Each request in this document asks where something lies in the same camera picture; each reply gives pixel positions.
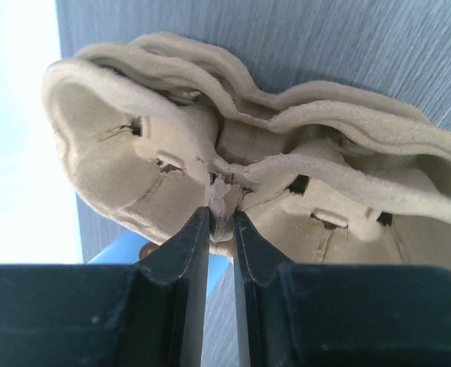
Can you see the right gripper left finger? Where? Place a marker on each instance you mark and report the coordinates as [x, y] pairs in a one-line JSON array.
[[170, 296]]

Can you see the cardboard cup carrier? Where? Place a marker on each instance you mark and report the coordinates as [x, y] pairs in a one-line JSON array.
[[147, 159], [168, 62]]

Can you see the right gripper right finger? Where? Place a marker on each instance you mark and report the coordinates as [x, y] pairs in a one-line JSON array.
[[265, 303]]

